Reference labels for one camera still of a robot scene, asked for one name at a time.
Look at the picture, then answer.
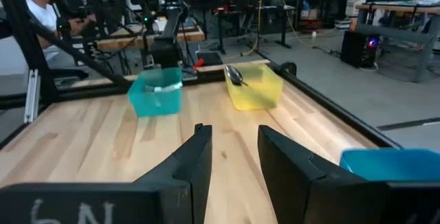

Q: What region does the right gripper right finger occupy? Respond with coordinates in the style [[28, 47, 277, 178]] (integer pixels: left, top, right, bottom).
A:
[[257, 124, 440, 224]]

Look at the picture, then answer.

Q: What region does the black flat floor tray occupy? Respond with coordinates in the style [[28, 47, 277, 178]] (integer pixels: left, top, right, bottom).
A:
[[197, 52, 224, 67]]

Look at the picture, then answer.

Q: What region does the black background desk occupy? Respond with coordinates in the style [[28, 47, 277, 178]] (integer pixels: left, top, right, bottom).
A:
[[214, 5, 297, 56]]

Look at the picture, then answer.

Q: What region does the grey metal desk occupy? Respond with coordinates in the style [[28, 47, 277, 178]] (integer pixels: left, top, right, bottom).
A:
[[355, 3, 440, 83]]

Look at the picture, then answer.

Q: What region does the green translucent plastic bin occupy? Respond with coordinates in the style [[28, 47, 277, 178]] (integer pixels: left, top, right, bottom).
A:
[[126, 67, 183, 117]]

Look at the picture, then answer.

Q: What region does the black aluminium table frame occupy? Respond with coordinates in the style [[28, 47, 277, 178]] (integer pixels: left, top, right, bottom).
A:
[[0, 0, 403, 149]]

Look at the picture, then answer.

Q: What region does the black box with blue light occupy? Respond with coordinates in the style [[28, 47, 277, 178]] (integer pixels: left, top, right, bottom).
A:
[[340, 30, 380, 69]]

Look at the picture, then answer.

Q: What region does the yellow hanging cable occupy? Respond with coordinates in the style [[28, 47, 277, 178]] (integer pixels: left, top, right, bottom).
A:
[[233, 0, 336, 60]]

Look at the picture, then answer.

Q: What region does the white background box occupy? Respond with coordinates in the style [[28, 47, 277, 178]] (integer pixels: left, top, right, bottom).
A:
[[344, 0, 368, 18]]

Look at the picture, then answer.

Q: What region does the yellow translucent plastic bin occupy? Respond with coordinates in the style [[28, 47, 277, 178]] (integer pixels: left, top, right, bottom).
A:
[[223, 64, 284, 111]]

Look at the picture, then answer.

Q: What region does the spoon with patterned handle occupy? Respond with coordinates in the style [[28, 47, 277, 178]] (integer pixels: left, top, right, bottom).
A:
[[144, 82, 183, 93]]

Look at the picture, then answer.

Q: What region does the blue plastic bin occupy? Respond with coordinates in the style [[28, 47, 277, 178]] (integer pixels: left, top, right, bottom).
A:
[[339, 148, 440, 183]]

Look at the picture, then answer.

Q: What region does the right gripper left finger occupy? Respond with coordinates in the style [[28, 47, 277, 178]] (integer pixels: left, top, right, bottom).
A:
[[0, 123, 213, 224]]

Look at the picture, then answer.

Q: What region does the dark metal spoon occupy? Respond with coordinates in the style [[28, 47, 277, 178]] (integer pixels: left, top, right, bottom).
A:
[[225, 65, 249, 87]]

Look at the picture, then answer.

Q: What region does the black frame handle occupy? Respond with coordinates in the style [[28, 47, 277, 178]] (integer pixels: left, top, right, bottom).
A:
[[279, 61, 298, 78]]

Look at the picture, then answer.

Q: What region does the wooden background table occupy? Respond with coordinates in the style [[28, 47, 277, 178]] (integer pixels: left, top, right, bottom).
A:
[[96, 24, 206, 52]]

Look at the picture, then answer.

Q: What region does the person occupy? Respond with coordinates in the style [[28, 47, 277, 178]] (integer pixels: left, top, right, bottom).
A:
[[16, 0, 98, 63]]

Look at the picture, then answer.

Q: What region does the silver aluminium bracket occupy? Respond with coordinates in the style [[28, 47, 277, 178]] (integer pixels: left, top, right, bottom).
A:
[[23, 68, 42, 124]]

